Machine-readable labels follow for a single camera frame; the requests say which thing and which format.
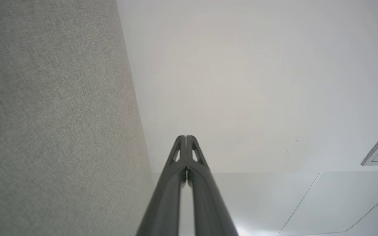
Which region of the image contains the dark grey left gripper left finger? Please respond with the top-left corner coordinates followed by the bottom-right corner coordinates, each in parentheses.
top-left (136, 135), bottom-right (187, 236)

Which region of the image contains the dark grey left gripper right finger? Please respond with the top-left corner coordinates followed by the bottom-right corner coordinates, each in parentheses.
top-left (186, 135), bottom-right (239, 236)

